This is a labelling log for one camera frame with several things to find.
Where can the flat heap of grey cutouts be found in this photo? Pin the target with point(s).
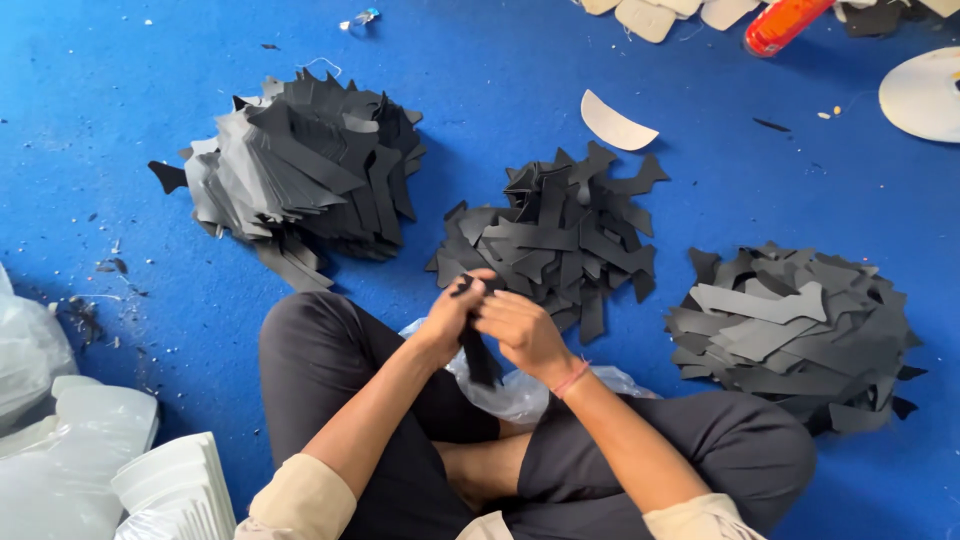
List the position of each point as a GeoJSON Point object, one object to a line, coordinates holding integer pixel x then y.
{"type": "Point", "coordinates": [795, 334]}

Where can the small clear plastic scrap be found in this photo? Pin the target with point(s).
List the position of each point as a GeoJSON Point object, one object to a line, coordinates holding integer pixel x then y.
{"type": "Point", "coordinates": [360, 18]}

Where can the clear plastic bag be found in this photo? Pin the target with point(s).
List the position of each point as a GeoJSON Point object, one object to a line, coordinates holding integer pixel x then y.
{"type": "Point", "coordinates": [517, 390]}

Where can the row of beige insole pieces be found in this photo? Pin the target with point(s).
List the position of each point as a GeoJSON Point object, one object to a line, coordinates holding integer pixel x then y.
{"type": "Point", "coordinates": [720, 13]}

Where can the black cut leather piece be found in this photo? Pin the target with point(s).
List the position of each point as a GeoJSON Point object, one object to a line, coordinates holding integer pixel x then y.
{"type": "Point", "coordinates": [478, 349]}

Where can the person's left fingers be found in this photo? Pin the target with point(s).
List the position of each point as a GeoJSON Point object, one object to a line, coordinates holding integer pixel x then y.
{"type": "Point", "coordinates": [478, 283]}

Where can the orange plastic bottle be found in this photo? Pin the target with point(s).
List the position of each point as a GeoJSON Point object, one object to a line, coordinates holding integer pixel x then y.
{"type": "Point", "coordinates": [784, 24]}

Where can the pink wrist thread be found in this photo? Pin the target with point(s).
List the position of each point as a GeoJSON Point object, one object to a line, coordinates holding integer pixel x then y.
{"type": "Point", "coordinates": [570, 377]}

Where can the white crescent-shaped cutout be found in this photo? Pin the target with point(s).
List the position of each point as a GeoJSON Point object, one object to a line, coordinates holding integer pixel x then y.
{"type": "Point", "coordinates": [613, 124]}

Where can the person's right fingers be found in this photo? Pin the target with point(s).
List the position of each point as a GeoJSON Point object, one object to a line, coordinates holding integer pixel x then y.
{"type": "Point", "coordinates": [496, 315]}

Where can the loose heap of black cutouts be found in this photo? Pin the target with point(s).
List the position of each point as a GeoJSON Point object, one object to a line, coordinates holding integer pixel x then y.
{"type": "Point", "coordinates": [555, 236]}

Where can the white round disc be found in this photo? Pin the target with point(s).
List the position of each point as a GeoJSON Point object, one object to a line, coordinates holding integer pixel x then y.
{"type": "Point", "coordinates": [924, 94]}

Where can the person's right hand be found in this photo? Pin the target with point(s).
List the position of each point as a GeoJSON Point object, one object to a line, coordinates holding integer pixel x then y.
{"type": "Point", "coordinates": [521, 330]}

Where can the stack of white foam pieces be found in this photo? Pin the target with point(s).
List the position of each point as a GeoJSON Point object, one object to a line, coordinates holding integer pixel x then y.
{"type": "Point", "coordinates": [176, 491]}

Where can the large translucent plastic bags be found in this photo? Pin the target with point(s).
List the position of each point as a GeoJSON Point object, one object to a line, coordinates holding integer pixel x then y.
{"type": "Point", "coordinates": [60, 420]}

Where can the person's beige shirt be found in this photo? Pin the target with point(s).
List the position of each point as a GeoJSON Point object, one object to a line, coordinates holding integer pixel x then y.
{"type": "Point", "coordinates": [465, 510]}

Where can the person's black trousers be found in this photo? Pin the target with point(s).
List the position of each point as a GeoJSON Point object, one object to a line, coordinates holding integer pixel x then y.
{"type": "Point", "coordinates": [525, 450]}

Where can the person's left hand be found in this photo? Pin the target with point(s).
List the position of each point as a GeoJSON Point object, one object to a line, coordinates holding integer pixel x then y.
{"type": "Point", "coordinates": [444, 319]}

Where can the tall pile of grey-black cutouts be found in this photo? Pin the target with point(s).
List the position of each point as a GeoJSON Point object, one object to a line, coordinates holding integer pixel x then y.
{"type": "Point", "coordinates": [307, 176]}

